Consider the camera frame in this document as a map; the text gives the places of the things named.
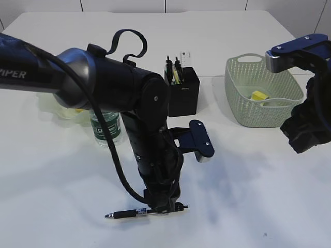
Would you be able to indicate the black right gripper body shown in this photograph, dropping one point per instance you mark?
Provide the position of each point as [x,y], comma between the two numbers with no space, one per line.
[309,124]

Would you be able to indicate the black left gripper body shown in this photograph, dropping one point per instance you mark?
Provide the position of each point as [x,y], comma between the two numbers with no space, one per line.
[159,160]

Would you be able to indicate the black pen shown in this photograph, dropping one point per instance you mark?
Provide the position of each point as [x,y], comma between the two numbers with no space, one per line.
[178,69]
[169,70]
[134,213]

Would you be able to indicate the yellow waste paper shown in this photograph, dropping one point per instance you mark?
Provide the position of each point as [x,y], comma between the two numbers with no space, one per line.
[258,96]

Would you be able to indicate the yellow highlighter pen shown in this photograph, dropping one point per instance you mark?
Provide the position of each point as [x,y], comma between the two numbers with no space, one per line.
[175,76]

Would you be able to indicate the clear plastic ruler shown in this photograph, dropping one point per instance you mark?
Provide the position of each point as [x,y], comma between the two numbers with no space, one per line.
[185,59]

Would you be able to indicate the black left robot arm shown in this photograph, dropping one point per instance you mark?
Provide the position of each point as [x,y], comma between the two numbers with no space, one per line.
[89,80]

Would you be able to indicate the green woven plastic basket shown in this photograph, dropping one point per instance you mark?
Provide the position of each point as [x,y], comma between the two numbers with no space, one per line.
[247,73]

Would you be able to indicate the black square pen holder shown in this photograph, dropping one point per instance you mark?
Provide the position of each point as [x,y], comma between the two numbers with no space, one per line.
[184,97]

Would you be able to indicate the pale green wavy glass plate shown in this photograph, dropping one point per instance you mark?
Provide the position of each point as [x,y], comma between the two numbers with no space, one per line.
[48,103]

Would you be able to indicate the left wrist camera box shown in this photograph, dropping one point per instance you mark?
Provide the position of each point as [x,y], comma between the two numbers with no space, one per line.
[203,148]

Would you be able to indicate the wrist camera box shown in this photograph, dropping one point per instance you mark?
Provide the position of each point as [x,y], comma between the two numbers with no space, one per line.
[203,148]
[310,52]

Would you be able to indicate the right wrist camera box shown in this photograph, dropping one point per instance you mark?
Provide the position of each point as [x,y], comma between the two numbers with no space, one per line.
[310,52]

